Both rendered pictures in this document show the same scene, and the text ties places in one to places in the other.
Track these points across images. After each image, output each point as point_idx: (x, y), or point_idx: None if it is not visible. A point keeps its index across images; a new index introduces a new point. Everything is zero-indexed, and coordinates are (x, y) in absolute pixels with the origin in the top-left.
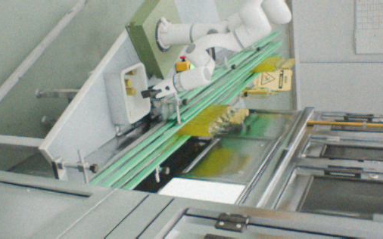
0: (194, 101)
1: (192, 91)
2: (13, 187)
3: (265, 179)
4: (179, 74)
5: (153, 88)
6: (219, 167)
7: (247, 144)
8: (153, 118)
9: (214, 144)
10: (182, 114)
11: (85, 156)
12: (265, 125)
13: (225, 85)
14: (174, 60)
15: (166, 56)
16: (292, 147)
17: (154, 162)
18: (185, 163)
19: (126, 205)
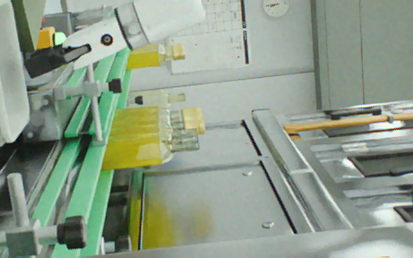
0: (87, 104)
1: (94, 76)
2: None
3: (336, 227)
4: (132, 4)
5: (66, 44)
6: (210, 225)
7: (219, 177)
8: (31, 137)
9: (148, 187)
10: (92, 124)
11: None
12: (204, 149)
13: (117, 77)
14: (41, 15)
15: (32, 0)
16: (311, 167)
17: (88, 231)
18: (125, 232)
19: None
